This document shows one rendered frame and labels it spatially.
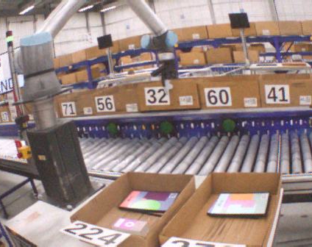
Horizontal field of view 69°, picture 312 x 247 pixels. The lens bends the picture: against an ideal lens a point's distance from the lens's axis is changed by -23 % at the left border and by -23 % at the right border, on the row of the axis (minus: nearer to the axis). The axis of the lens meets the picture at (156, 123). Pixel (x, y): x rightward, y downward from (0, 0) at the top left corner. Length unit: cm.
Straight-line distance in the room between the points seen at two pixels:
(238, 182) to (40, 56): 87
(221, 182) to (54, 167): 64
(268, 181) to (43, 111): 88
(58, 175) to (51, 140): 14
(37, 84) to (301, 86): 136
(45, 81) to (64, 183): 41
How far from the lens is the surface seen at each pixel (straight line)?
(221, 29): 623
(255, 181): 97
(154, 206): 97
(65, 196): 115
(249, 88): 161
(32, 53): 109
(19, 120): 170
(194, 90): 168
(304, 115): 158
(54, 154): 109
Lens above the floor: 129
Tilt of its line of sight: 15 degrees down
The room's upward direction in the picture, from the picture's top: 10 degrees counter-clockwise
